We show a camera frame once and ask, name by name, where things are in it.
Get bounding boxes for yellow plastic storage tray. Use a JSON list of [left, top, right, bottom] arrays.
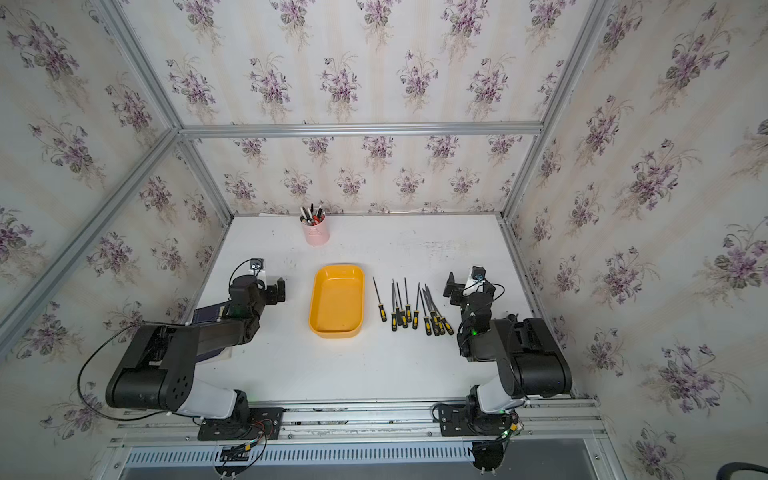
[[308, 264, 365, 339]]

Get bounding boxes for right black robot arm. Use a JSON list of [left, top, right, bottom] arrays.
[[443, 267, 572, 414]]

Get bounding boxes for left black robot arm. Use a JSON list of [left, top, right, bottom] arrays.
[[105, 274, 286, 424]]

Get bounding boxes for dark blue notebook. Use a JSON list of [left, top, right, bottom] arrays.
[[191, 301, 237, 363]]

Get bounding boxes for pink pen cup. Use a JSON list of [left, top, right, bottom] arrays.
[[302, 219, 330, 247]]

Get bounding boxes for pens in cup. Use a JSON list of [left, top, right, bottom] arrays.
[[300, 204, 326, 227]]

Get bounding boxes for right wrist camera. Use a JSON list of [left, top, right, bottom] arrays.
[[463, 266, 486, 296]]

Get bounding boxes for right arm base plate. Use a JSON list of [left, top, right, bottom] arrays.
[[430, 403, 521, 437]]

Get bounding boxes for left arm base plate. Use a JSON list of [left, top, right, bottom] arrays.
[[197, 407, 285, 441]]

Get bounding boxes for aluminium mounting rail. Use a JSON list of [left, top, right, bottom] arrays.
[[107, 395, 607, 448]]

